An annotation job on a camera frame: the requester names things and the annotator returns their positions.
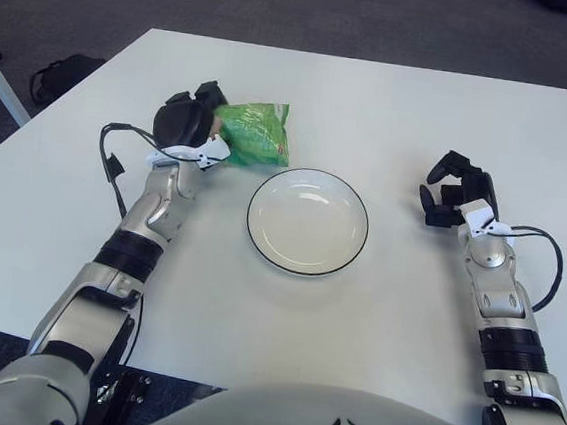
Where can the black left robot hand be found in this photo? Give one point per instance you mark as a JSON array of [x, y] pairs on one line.
[[182, 120]]

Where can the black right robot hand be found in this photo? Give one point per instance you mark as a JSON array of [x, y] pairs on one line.
[[477, 186]]

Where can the green snack bag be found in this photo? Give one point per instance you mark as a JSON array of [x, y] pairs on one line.
[[256, 134]]

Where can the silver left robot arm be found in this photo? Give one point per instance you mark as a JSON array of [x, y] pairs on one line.
[[164, 201]]

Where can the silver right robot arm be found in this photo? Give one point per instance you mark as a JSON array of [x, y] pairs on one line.
[[487, 257]]

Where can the white plate with black rim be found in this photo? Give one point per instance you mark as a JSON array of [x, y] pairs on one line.
[[307, 225]]

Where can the black bag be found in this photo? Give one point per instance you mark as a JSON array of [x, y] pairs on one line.
[[63, 76]]

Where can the white furniture leg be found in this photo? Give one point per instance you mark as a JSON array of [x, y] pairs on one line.
[[1, 87]]

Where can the silver robot torso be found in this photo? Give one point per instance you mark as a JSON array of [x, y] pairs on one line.
[[293, 419]]

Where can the black metal bracket with screws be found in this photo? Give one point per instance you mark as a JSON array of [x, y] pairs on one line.
[[124, 403]]

